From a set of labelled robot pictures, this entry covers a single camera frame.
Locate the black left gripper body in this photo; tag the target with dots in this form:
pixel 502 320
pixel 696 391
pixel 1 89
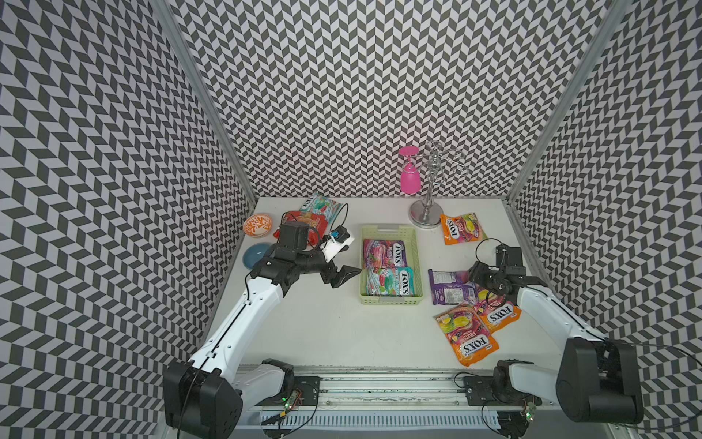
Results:
pixel 313 261

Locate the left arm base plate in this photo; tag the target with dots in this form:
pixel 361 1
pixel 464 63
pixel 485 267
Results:
pixel 304 391

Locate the purple candy bag back side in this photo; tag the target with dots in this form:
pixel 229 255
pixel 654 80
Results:
pixel 452 288

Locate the chrome glass holder stand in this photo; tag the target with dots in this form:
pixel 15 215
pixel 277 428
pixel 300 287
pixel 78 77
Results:
pixel 426 213

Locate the orange Fox's candy bag far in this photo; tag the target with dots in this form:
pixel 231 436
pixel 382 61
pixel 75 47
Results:
pixel 462 229

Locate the orange Fox's candy bag middle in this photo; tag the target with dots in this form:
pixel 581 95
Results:
pixel 496 312

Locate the pink plastic wine glass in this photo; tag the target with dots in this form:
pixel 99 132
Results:
pixel 410 179

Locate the teal Fox's mint candy bag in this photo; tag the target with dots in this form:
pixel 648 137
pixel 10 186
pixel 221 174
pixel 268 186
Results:
pixel 396 281

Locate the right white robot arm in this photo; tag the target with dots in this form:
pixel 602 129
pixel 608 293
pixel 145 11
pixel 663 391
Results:
pixel 598 378

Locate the teal mint candy bag far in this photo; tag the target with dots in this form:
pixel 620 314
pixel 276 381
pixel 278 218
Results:
pixel 318 204

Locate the orange Fox's candy bag near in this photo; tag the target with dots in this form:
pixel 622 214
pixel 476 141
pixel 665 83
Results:
pixel 468 336

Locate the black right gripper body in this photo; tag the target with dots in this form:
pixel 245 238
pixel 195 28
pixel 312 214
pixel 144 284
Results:
pixel 485 276

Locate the green perforated plastic basket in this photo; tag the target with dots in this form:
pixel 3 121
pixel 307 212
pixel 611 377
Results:
pixel 402 232

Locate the orange fox's candy bag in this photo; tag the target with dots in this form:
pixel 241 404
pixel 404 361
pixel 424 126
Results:
pixel 462 229
pixel 468 336
pixel 496 312

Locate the aluminium front rail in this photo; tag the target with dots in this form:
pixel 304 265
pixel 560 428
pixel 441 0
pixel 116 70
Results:
pixel 389 401

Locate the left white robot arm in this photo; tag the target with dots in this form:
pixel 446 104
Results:
pixel 204 396

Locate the red cocoaland candy bag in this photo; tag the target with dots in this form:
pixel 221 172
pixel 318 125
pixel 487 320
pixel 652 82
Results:
pixel 317 225

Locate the aluminium frame post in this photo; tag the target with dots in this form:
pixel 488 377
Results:
pixel 611 21
pixel 164 13

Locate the orange patterned small bowl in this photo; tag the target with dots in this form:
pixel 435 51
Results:
pixel 258 225

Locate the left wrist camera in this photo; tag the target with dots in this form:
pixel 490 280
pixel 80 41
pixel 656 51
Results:
pixel 337 241

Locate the aluminium frame post left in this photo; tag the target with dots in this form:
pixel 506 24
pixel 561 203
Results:
pixel 164 13

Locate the blue small bowl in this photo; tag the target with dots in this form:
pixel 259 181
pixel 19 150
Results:
pixel 254 254

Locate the aluminium frame post right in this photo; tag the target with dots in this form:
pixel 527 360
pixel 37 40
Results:
pixel 611 21

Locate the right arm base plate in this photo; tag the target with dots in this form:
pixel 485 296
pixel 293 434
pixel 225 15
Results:
pixel 478 390

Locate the purple Fox's berries candy bag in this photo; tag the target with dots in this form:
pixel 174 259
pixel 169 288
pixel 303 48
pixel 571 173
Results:
pixel 384 254

